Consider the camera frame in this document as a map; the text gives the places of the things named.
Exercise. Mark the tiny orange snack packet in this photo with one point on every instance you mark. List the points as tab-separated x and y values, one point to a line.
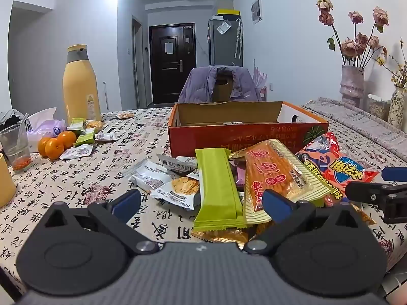
125	115

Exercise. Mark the purple padded jacket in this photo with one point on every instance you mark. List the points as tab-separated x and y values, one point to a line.
197	85

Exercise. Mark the clear plastic spoon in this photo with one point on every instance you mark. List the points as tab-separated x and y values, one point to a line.
23	130

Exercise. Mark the grey interior door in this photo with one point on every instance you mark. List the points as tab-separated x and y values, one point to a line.
136	70

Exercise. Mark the white gold cracker packet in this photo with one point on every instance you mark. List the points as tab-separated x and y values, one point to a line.
173	163
181	192

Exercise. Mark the speckled vase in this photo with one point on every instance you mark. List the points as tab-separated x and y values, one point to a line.
397	108

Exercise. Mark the pink ceramic vase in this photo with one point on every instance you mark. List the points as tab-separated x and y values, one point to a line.
351	85

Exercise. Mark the long green snack packet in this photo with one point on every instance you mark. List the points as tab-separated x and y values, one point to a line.
216	190

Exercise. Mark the dark clothes pile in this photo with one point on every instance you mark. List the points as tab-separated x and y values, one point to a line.
12	117

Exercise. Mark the orange cardboard box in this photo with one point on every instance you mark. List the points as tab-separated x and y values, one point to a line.
222	135

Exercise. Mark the white paper notice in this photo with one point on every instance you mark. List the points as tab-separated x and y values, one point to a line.
169	48

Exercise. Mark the orange fruit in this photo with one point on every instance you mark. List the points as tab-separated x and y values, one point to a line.
67	139
43	146
54	149

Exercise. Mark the grey quilted blanket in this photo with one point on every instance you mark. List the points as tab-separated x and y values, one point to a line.
349	124

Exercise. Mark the yellow box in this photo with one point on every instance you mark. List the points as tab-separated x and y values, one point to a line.
229	12

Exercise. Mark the white folded umbrella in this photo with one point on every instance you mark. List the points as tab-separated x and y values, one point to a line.
238	38

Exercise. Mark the grey refrigerator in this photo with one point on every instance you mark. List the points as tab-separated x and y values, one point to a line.
219	50

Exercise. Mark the yellow cup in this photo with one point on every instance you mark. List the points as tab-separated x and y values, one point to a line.
6	184

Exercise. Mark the clear plastic bag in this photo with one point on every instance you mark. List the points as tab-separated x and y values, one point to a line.
223	27

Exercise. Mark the small green snack packet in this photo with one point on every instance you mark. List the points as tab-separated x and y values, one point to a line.
76	125
85	139

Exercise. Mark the yellow flower branches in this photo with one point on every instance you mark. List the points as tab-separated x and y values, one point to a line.
401	81

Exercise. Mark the dried rose bouquet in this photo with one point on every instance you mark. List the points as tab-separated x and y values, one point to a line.
349	49

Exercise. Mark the clear plastic cup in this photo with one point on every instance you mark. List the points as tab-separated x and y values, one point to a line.
14	146

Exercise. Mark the small orange cracker packet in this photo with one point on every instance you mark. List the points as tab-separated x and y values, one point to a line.
93	124

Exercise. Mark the glass storage jar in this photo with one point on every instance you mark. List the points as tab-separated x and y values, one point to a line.
378	109

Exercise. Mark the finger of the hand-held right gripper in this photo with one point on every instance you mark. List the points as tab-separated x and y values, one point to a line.
394	173
365	192

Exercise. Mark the purple tissue pack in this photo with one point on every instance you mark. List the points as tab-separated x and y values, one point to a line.
44	130

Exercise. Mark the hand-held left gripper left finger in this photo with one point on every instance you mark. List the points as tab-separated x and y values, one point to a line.
127	201

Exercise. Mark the orange stick snack packet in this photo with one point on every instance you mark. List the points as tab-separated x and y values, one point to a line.
270	171

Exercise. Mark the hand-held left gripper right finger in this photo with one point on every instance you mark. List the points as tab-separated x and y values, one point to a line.
276	203

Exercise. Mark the red noodle snack packet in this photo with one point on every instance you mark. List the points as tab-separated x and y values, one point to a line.
337	165

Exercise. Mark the crumpled white snack packet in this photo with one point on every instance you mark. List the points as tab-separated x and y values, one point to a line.
149	174

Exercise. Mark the dark entrance door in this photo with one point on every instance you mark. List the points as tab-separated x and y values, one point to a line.
159	70

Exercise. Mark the yellow thermos bottle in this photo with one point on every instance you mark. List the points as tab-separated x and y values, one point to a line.
79	92

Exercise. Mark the flat white snack packet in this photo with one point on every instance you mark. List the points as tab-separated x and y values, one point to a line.
76	152
106	137

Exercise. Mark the wooden chair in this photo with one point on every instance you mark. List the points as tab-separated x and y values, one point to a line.
222	93

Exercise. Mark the pink paper bag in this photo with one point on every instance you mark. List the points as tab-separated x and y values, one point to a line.
260	79

